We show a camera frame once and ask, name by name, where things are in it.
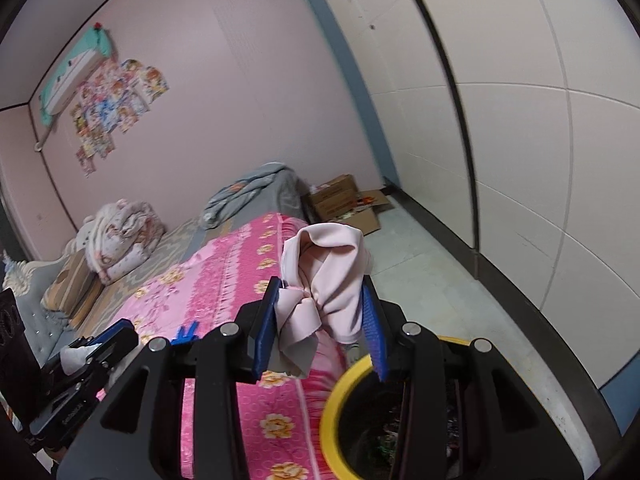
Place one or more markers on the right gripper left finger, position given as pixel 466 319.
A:
pixel 135 432

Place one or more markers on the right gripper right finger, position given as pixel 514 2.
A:
pixel 465 413

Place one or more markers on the white paper label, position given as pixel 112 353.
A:
pixel 74 359

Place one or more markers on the blue rubber glove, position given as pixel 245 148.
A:
pixel 186 334

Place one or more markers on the beige pink cloth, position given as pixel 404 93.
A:
pixel 322 269

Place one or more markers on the yellow rimmed black trash bin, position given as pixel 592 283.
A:
pixel 386 418

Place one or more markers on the grey tufted headboard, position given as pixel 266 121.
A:
pixel 46 331

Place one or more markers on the striped brown pillow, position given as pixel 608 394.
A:
pixel 74 291

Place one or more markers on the folded floral quilt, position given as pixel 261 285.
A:
pixel 119 238

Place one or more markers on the grey patterned bed sheet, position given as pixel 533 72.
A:
pixel 176 246

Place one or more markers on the flat open cardboard box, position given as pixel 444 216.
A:
pixel 364 216

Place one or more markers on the grey folded blanket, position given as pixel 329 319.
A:
pixel 272 187

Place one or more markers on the white wardrobe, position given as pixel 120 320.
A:
pixel 516 123

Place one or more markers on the anime posters on wall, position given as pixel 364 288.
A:
pixel 115 96

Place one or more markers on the covered wall air conditioner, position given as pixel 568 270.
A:
pixel 93 47

